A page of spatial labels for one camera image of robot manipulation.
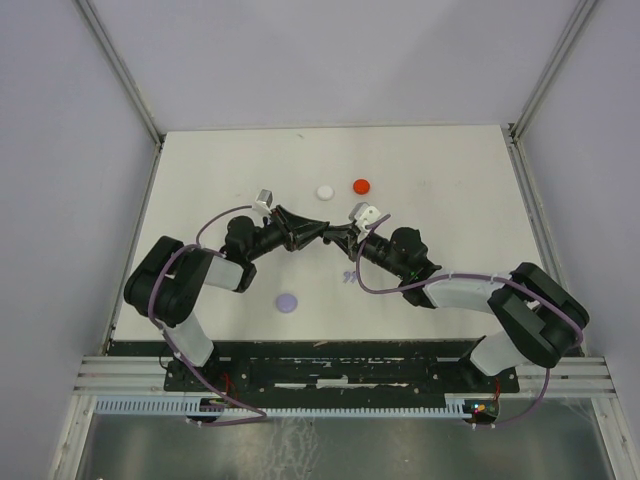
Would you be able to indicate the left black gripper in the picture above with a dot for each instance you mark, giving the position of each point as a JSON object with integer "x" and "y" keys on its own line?
{"x": 297, "y": 231}

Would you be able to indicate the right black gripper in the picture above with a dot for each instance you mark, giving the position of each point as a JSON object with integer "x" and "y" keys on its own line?
{"x": 352, "y": 242}

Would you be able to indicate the white earbud charging case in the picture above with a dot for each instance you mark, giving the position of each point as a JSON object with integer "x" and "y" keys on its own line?
{"x": 325, "y": 193}

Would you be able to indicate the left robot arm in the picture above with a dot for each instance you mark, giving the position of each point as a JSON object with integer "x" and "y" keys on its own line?
{"x": 166, "y": 284}

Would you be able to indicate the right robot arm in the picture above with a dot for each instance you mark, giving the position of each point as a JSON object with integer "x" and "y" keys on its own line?
{"x": 540, "y": 321}

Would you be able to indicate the purple earbud charging case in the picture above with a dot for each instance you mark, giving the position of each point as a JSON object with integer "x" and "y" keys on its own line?
{"x": 286, "y": 303}

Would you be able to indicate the right circuit board with leds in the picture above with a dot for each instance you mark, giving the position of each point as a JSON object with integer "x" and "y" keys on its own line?
{"x": 485, "y": 412}

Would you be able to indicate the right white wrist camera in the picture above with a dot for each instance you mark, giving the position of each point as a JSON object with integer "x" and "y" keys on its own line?
{"x": 363, "y": 216}

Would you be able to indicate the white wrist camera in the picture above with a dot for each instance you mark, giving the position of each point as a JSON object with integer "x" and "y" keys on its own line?
{"x": 263, "y": 202}
{"x": 363, "y": 216}

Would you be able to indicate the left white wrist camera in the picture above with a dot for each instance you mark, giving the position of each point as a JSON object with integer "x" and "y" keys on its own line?
{"x": 263, "y": 202}

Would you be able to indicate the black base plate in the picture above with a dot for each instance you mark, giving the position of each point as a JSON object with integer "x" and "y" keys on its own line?
{"x": 328, "y": 375}

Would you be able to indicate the right aluminium frame post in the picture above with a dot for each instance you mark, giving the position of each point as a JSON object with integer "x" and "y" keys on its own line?
{"x": 574, "y": 28}

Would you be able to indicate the aluminium frame post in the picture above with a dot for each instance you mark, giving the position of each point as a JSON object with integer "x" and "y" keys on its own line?
{"x": 574, "y": 28}
{"x": 97, "y": 27}

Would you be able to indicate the aluminium frame rail front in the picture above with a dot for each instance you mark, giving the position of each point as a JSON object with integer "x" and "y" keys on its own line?
{"x": 586, "y": 377}

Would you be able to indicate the left aluminium frame post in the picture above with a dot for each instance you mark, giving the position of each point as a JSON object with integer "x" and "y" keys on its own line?
{"x": 97, "y": 27}

